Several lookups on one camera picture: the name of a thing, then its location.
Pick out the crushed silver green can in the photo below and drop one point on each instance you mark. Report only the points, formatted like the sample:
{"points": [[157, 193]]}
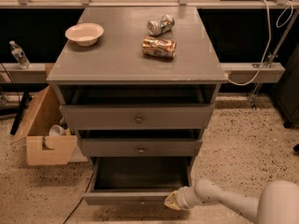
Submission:
{"points": [[161, 26]]}

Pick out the clear plastic water bottle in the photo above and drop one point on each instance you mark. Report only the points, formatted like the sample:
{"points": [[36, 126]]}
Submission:
{"points": [[19, 55]]}

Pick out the white bowl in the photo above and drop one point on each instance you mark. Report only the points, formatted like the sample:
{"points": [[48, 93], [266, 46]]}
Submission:
{"points": [[84, 34]]}

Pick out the dark cabinet at right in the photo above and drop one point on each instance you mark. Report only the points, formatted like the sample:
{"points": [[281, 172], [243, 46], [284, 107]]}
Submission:
{"points": [[286, 92]]}

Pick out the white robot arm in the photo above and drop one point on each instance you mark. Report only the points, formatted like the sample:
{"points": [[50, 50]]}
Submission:
{"points": [[278, 203]]}

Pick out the grey wooden drawer cabinet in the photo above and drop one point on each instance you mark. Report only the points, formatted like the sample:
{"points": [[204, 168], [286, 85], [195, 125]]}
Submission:
{"points": [[118, 60]]}

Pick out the grey top drawer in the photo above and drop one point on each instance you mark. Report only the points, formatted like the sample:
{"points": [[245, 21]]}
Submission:
{"points": [[137, 108]]}

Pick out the grey middle drawer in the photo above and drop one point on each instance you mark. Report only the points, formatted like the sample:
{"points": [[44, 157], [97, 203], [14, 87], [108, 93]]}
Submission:
{"points": [[138, 143]]}

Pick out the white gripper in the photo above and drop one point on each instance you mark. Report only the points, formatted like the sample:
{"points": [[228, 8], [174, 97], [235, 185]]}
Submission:
{"points": [[183, 198]]}

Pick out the grey drawer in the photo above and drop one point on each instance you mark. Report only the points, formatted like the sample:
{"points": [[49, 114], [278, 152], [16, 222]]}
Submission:
{"points": [[138, 143], [123, 180], [137, 108]]}

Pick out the white cup in box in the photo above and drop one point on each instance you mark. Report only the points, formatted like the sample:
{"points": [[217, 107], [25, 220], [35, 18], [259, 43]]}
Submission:
{"points": [[56, 130]]}

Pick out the open cardboard box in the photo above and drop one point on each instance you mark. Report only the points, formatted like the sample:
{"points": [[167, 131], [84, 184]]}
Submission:
{"points": [[41, 148]]}

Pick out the grey bottom drawer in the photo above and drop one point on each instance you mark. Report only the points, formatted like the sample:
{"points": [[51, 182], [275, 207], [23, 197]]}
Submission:
{"points": [[123, 180]]}

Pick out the metal stand pole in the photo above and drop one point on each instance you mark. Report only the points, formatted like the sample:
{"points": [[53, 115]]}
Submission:
{"points": [[272, 57]]}

